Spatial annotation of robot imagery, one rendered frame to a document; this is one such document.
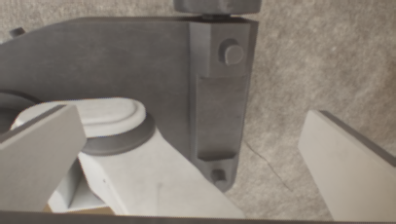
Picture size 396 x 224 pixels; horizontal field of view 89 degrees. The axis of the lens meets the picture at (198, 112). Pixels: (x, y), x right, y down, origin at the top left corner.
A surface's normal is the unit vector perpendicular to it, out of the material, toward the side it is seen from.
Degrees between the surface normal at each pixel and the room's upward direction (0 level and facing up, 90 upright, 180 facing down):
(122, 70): 0
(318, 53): 0
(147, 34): 0
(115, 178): 90
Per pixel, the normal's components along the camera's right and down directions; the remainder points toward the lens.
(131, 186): 0.01, -0.87
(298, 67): 0.18, 0.49
